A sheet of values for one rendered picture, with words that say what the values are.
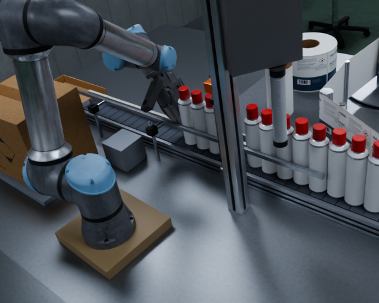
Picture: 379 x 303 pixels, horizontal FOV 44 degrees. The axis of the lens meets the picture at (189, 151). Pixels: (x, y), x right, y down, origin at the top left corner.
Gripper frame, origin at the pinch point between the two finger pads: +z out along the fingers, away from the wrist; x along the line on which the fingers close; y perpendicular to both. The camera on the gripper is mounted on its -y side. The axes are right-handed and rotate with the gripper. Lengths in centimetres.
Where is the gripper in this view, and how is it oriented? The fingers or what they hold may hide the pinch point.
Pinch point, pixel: (181, 125)
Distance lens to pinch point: 157.9
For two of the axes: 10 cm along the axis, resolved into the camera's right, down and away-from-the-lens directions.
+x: -5.8, 1.4, 8.0
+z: 5.0, 8.4, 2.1
